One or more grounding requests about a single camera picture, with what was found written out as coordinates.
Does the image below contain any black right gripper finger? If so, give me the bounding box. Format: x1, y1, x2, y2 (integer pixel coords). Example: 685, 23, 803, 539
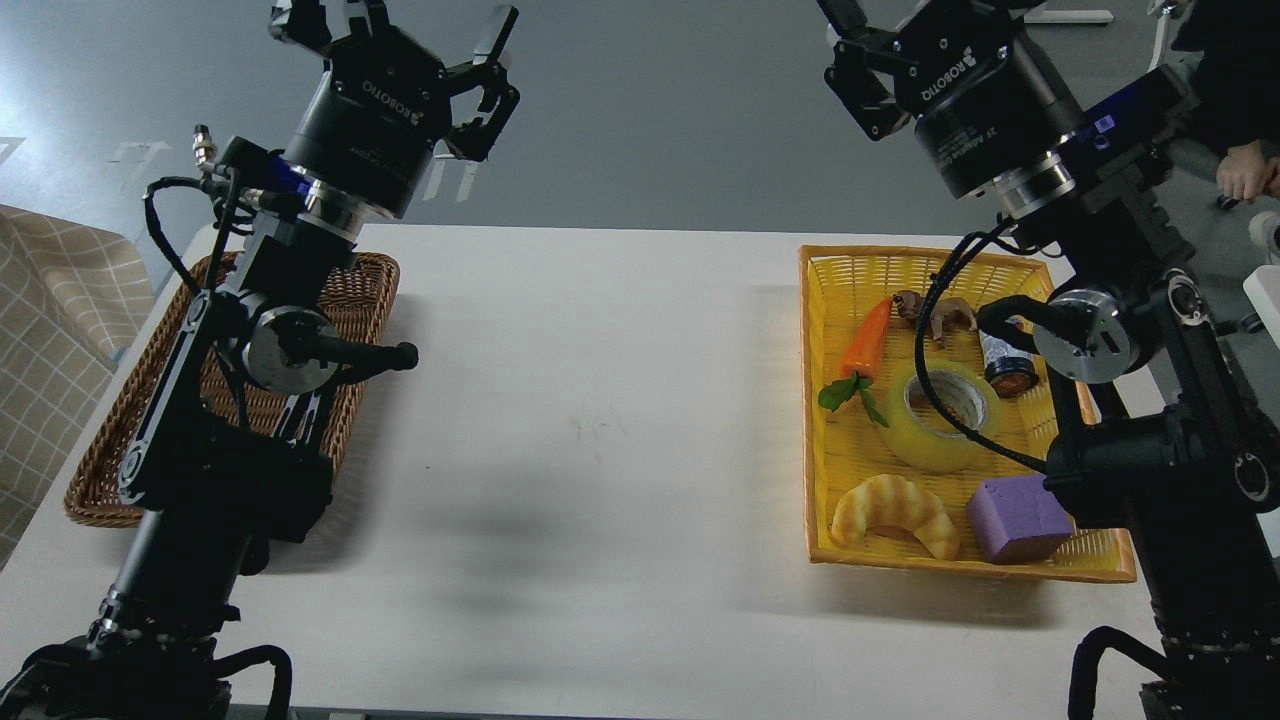
817, 1, 916, 141
925, 1, 1044, 23

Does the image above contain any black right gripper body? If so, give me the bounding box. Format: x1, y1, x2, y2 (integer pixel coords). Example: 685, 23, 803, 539
897, 10, 1083, 199

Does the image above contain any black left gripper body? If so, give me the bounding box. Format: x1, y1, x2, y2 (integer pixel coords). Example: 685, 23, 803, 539
283, 27, 452, 218

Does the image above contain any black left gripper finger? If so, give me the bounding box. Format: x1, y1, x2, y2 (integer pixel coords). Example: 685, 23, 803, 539
269, 1, 389, 56
435, 4, 520, 161

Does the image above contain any yellow tape roll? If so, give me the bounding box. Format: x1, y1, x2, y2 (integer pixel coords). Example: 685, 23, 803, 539
878, 360, 1004, 474

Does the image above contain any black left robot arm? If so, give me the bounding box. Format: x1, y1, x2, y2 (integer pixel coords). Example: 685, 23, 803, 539
3, 1, 520, 719

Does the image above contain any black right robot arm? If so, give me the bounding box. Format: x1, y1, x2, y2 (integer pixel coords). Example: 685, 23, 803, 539
820, 1, 1279, 719

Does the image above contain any person's hand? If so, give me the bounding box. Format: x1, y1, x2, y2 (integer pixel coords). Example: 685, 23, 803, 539
1215, 138, 1279, 202

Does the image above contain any white floor stand base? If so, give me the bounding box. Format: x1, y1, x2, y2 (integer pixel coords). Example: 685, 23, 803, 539
1023, 8, 1115, 26

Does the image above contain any brown wicker basket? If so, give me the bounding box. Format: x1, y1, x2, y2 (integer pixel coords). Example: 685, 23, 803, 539
63, 252, 401, 528

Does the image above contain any brown toy animal figure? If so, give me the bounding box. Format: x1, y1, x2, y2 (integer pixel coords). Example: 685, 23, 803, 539
890, 290, 979, 347

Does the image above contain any small blue white can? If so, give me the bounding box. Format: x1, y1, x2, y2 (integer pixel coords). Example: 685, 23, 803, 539
979, 329, 1041, 398

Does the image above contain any orange toy carrot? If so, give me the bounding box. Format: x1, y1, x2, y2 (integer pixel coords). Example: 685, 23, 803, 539
817, 296, 893, 428

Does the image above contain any yellow plastic basket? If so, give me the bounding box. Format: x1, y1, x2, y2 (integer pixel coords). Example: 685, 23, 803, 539
799, 243, 1137, 583

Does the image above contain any beige checkered cloth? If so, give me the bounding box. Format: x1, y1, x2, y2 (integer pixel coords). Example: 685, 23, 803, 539
1, 206, 155, 561

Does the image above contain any toy croissant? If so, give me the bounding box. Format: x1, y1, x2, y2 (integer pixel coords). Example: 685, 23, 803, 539
829, 474, 961, 561

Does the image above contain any purple foam block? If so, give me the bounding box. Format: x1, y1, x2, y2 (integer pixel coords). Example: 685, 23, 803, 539
965, 473, 1075, 565

